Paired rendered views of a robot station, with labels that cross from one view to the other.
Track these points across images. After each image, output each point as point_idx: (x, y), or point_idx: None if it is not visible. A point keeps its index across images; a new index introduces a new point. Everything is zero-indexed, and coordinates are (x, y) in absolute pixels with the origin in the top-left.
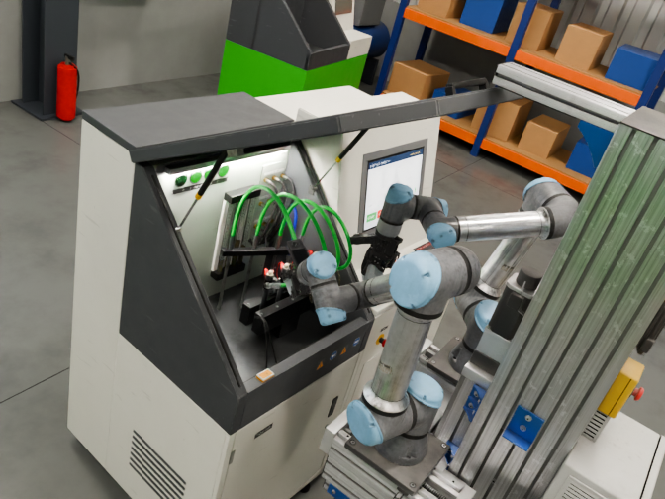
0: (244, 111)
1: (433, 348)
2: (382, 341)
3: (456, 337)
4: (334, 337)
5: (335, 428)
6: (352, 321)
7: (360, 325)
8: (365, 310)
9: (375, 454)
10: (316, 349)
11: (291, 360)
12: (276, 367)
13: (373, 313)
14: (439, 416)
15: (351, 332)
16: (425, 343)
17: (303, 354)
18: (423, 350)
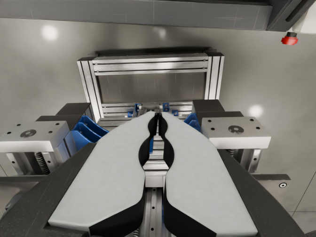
0: None
1: (252, 154)
2: (289, 35)
3: (286, 183)
4: (166, 15)
5: (5, 149)
6: (242, 5)
7: (241, 26)
8: (285, 11)
9: (3, 205)
10: (105, 16)
11: (41, 5)
12: (3, 0)
13: (296, 24)
14: (155, 185)
15: (208, 27)
16: (254, 142)
17: (73, 9)
18: (232, 148)
